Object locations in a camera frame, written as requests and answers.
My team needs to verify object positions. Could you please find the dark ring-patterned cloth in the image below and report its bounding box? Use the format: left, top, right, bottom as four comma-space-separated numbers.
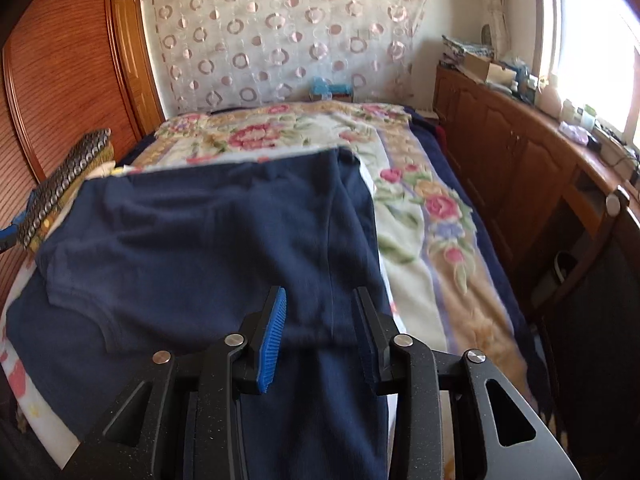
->
15, 129, 113, 251

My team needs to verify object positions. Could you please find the floral blanket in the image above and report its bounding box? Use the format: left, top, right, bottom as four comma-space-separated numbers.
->
122, 101, 546, 411

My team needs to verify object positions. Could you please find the cardboard box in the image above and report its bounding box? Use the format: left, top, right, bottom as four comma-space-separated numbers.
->
462, 52, 516, 86

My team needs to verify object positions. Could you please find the white flower-print bed sheet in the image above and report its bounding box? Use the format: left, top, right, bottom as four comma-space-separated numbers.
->
0, 330, 86, 461

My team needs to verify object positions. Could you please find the crumpled white plastic bag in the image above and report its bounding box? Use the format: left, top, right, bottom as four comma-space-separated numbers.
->
557, 121, 591, 145

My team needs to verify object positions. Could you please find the sheer circle-patterned curtain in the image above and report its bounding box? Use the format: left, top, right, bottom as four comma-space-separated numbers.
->
140, 0, 431, 116

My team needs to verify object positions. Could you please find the long wooden cabinet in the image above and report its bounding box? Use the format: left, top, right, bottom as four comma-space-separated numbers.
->
432, 62, 640, 321

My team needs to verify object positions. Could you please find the navy printed t-shirt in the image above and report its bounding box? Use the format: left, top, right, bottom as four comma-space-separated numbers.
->
5, 146, 393, 480

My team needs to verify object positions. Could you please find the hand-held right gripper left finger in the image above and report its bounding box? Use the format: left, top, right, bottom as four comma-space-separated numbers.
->
60, 285, 288, 480

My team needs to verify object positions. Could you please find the beige window curtain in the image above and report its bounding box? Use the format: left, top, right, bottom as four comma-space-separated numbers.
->
472, 0, 508, 56

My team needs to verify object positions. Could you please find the white bottle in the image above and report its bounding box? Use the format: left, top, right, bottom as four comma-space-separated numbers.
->
540, 80, 562, 113

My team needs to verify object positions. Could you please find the wooden-framed window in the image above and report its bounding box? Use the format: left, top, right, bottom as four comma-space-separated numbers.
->
532, 0, 640, 146

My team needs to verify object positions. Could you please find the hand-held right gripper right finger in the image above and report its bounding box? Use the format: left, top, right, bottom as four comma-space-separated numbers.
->
352, 287, 583, 480

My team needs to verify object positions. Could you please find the stack of papers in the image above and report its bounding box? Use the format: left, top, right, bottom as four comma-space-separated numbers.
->
442, 35, 496, 58

